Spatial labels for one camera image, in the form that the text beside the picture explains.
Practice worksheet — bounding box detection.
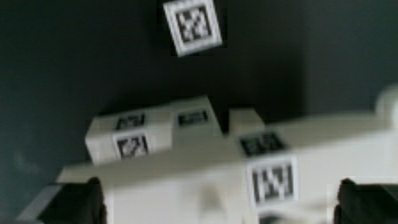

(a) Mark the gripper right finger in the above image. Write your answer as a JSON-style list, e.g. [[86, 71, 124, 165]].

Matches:
[[331, 179, 398, 224]]

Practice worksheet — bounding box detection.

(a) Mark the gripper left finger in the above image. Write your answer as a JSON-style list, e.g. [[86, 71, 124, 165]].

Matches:
[[15, 177, 106, 224]]

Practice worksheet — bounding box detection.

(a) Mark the white chair leg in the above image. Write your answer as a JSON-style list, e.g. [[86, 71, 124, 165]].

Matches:
[[228, 108, 289, 158], [84, 95, 221, 165]]

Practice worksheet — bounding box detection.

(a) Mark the white chair back frame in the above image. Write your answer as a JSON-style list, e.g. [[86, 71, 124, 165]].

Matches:
[[58, 84, 398, 224]]

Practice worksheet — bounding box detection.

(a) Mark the white tagged cube left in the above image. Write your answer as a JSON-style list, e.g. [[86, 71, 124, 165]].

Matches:
[[163, 0, 221, 57]]

